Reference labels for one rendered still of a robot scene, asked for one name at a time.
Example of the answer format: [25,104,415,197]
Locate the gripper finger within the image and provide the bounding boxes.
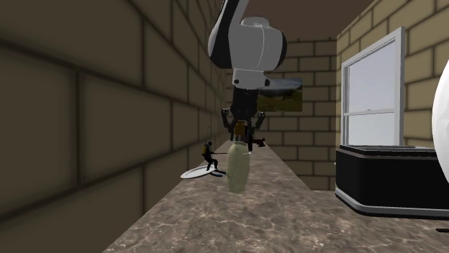
[220,108,235,142]
[247,111,266,152]

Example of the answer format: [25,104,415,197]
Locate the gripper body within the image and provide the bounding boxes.
[231,87,260,122]

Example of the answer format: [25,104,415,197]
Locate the pale green bottle brown cap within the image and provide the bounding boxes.
[225,120,251,194]

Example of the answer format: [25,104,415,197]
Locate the black diver figure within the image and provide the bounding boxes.
[201,141,228,178]

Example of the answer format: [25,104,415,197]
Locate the white plate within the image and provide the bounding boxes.
[180,165,220,180]

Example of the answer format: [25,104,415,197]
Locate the white framed window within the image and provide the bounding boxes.
[340,27,408,147]

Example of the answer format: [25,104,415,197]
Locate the black bathtub white base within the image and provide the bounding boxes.
[334,144,449,221]

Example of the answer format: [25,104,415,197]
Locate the landscape wall picture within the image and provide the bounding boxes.
[257,77,304,113]

